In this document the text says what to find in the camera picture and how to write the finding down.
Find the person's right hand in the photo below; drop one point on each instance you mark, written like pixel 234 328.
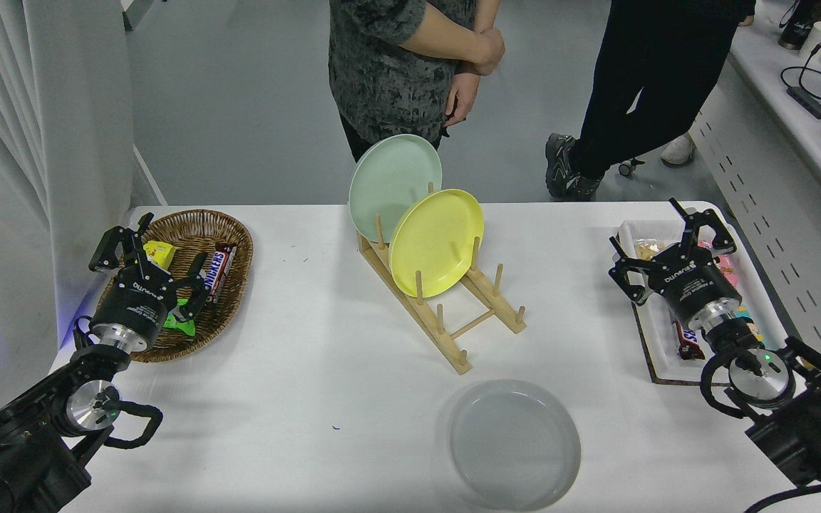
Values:
pixel 489 51

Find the pink snack packet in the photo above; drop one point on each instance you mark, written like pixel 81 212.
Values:
pixel 727 271

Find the green snack packet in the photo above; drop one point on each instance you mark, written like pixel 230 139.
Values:
pixel 181 326

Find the clear bag of yellow snacks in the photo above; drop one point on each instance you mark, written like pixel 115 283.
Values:
pixel 646 251

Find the yellow snack packet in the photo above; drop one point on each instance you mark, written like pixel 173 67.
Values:
pixel 161 253

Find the person's left hand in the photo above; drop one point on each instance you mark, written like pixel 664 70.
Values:
pixel 745 21
pixel 463 98

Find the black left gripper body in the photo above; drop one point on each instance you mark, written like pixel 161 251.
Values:
pixel 137 303

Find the yellow plate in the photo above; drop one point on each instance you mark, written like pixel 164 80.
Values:
pixel 435 242

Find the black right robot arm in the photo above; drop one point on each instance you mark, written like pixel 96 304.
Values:
pixel 809 434

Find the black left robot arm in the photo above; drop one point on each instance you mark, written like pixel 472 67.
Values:
pixel 26 442

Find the person's right forearm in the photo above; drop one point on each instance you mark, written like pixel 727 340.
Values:
pixel 446 43

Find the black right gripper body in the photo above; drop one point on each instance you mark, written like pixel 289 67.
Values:
pixel 699 285

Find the white tray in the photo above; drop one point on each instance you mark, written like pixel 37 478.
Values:
pixel 656 335

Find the pale green plate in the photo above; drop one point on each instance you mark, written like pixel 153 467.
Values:
pixel 390 182

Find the wooden plate rack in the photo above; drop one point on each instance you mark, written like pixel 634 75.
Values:
pixel 428 324

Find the black chair caster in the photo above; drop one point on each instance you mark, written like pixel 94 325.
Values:
pixel 625 168

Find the person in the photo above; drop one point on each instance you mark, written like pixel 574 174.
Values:
pixel 382 64
pixel 638 71

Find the grey plate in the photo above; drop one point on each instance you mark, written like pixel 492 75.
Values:
pixel 514 445

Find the Snickers bar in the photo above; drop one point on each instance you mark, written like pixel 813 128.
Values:
pixel 221 267
pixel 688 345

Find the black bottle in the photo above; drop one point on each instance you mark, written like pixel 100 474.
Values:
pixel 799 25

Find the person's foot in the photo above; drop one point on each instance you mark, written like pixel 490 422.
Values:
pixel 678 149

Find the brown wicker basket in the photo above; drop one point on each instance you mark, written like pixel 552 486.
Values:
pixel 189 228

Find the teal snack packet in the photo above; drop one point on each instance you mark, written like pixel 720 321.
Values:
pixel 747 317

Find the person's left forearm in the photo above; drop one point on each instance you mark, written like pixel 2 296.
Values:
pixel 487 14

